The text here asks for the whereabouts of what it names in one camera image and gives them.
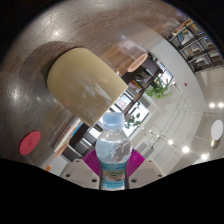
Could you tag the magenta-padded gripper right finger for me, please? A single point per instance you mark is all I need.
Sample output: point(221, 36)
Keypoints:
point(146, 171)

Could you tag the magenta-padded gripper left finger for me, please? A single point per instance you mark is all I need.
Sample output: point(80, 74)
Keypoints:
point(80, 173)

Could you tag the clear water bottle blue cap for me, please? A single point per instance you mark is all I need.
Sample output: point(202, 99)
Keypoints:
point(113, 150)

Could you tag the flat books with blue cover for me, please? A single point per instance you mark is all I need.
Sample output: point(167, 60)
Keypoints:
point(66, 133)

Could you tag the small potted plant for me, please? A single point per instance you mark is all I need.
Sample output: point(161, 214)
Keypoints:
point(132, 121)

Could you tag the flat round red coaster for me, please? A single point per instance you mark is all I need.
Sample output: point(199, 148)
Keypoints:
point(30, 142)

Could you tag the ceiling lights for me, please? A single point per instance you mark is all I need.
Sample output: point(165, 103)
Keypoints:
point(216, 130)

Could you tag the bushy potted plant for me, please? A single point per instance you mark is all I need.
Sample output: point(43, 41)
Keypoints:
point(158, 88)

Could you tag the cream ceramic cup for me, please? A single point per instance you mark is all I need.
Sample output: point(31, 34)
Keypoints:
point(85, 85)

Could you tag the dark low shelf unit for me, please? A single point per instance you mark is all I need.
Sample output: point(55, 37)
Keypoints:
point(143, 71)

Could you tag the orange chairs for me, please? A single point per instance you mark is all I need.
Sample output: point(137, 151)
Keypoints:
point(137, 62)

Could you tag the tall bookshelf with books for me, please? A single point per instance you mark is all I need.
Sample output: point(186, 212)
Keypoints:
point(196, 46)

